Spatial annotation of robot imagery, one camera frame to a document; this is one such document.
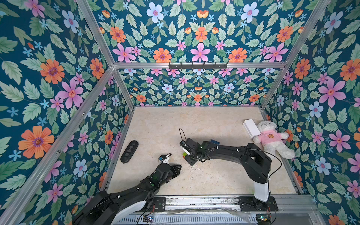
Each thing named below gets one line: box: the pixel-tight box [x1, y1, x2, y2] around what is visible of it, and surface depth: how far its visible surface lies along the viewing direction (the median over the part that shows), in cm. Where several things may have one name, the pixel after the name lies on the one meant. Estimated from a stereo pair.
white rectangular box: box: [242, 119, 262, 138], surface depth 103 cm
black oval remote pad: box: [120, 140, 139, 164], surface depth 92 cm
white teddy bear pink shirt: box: [252, 120, 296, 159], surface depth 93 cm
